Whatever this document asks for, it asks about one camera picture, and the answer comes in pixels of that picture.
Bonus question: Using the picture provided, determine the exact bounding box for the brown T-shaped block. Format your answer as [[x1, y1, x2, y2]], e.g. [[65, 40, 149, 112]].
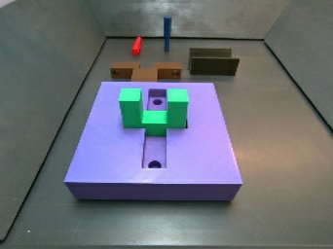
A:
[[110, 62, 181, 82]]

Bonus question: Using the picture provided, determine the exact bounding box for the purple base block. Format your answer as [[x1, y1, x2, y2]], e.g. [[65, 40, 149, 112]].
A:
[[65, 82, 242, 200]]

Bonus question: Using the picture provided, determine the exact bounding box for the green U-shaped block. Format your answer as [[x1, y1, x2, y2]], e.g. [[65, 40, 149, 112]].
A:
[[118, 89, 189, 137]]

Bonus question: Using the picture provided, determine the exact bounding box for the red peg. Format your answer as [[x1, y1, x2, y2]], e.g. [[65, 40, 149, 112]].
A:
[[131, 36, 141, 55]]

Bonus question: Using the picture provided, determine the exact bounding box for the blue peg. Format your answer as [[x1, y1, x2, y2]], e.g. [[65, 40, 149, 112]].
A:
[[164, 16, 171, 52]]

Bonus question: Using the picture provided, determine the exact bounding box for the black fixture block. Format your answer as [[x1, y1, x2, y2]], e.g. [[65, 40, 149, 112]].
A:
[[188, 48, 239, 76]]

